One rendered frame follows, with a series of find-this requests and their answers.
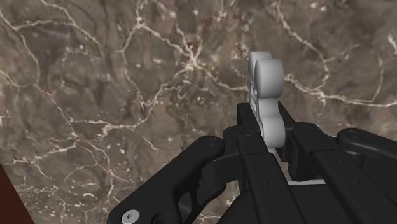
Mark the white rounded lobed object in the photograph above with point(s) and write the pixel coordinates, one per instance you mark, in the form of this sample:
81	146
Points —
269	93

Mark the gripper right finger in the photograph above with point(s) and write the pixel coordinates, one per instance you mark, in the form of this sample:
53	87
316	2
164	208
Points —
347	161

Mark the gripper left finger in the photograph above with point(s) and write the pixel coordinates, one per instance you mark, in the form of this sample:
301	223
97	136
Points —
192	173

